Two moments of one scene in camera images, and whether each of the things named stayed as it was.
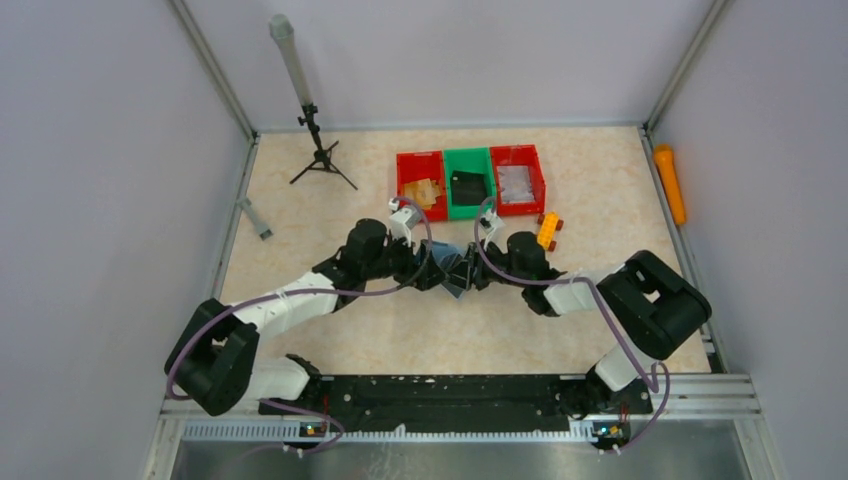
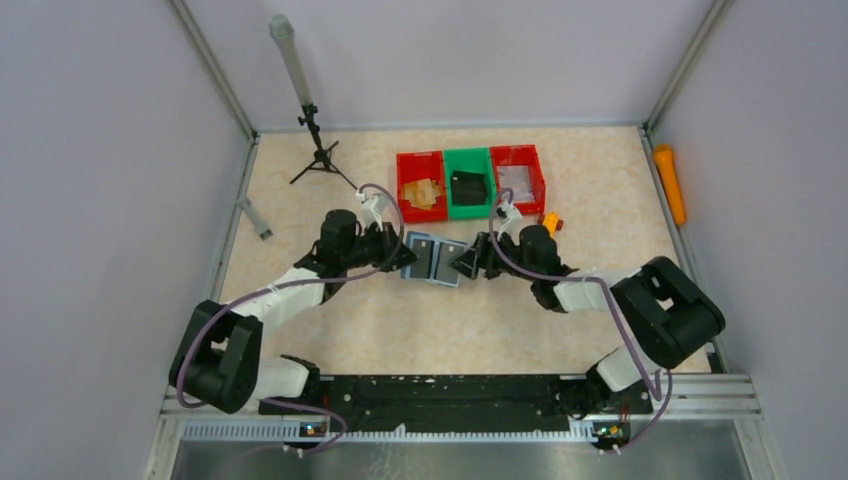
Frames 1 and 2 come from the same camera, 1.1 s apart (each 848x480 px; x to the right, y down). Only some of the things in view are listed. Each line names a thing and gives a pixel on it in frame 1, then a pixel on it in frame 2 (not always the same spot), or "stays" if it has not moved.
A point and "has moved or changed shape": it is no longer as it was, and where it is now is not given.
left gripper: (419, 266) to (385, 244)
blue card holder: (439, 251) has moved or changed shape
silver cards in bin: (515, 184) stays
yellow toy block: (549, 224) stays
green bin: (470, 160) stays
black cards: (467, 187) stays
